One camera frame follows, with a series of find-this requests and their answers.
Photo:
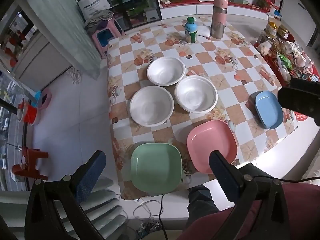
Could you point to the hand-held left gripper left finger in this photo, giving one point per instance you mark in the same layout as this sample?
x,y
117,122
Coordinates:
x,y
90,177

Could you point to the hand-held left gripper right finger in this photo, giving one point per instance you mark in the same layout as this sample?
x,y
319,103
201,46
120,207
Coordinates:
x,y
225,178

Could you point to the blue square plate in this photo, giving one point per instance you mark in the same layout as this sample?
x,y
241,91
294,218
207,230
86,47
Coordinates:
x,y
269,108

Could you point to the pink square plate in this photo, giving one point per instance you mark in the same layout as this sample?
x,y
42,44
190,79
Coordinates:
x,y
208,140

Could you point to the green square plate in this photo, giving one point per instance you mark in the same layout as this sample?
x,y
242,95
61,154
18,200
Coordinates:
x,y
156,167

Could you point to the white foam bowl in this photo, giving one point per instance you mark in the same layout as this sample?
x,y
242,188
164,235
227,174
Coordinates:
x,y
166,71
151,105
196,93

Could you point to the light green slatted chair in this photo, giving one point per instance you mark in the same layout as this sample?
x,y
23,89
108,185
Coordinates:
x,y
105,205

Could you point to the person's dark trouser leg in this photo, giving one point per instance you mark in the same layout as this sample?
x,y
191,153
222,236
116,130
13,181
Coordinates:
x,y
200,202

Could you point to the pile of snack packets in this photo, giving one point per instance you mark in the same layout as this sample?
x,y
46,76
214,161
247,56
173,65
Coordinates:
x,y
292,60

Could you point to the person's maroon clothed leg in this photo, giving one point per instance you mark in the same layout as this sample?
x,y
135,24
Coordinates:
x,y
262,220

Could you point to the red plastic stool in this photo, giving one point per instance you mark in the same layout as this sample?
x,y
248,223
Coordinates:
x,y
31,158

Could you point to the fruit in white foam net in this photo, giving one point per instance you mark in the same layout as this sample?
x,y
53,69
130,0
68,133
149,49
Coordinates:
x,y
265,47

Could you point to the glass jar with gold lid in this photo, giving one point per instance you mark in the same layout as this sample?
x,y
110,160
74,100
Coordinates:
x,y
283,31
271,28

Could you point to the red cup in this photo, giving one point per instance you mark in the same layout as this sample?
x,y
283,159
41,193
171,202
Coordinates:
x,y
31,113

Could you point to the pink plastic basin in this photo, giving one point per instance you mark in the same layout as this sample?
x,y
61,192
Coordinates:
x,y
46,98

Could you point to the blue plastic basin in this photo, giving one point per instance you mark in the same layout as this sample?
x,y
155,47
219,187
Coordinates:
x,y
36,97

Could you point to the pink steel thermos flask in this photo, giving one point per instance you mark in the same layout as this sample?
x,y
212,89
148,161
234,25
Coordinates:
x,y
218,17

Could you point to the white tissue packet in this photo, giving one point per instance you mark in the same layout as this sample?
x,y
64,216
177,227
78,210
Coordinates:
x,y
204,31

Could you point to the white counter with red top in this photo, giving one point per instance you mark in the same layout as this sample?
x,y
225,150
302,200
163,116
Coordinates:
x,y
225,7

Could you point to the green-capped drink bottle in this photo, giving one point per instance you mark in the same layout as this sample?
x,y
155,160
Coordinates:
x,y
191,32

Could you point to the white low cabinet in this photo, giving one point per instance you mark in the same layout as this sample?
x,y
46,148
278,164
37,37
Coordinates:
x,y
42,60

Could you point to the pink plastic stool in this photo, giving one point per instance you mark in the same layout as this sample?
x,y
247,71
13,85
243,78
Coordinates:
x,y
97,42

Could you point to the checkered printed tablecloth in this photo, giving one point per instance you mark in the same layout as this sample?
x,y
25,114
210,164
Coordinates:
x,y
160,47

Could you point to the pile of grey clothes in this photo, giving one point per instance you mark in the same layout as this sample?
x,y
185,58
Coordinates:
x,y
98,20

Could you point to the grey-green ribbed panel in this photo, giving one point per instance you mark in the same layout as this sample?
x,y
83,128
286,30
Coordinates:
x,y
60,22

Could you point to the white printed shopping bag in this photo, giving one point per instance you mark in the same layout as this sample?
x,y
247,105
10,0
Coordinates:
x,y
93,3

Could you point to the glass door cabinet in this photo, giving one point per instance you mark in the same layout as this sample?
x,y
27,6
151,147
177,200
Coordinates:
x,y
125,0

